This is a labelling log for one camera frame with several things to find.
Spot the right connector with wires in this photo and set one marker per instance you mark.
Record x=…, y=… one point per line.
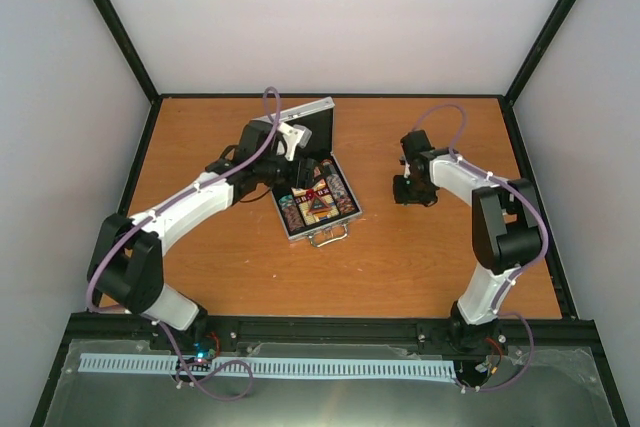
x=498, y=352

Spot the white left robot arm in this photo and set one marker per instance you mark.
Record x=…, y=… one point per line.
x=127, y=263

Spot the chip row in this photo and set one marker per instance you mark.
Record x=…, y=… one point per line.
x=291, y=214
x=338, y=189

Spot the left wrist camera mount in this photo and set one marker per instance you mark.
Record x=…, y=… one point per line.
x=290, y=139

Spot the left controller board with LED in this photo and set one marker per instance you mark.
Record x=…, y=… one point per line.
x=207, y=349

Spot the black triangular dealer button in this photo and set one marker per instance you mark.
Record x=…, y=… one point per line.
x=316, y=204

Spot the light blue cable duct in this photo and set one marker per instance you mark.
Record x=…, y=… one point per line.
x=272, y=368

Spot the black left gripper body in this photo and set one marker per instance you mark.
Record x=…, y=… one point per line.
x=292, y=180

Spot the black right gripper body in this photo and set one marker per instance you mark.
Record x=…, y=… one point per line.
x=413, y=192

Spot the aluminium poker set case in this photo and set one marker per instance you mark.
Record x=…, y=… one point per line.
x=318, y=116

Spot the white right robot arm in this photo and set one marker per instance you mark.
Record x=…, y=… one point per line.
x=508, y=233

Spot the black aluminium frame rail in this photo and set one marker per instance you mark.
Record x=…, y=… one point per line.
x=235, y=333

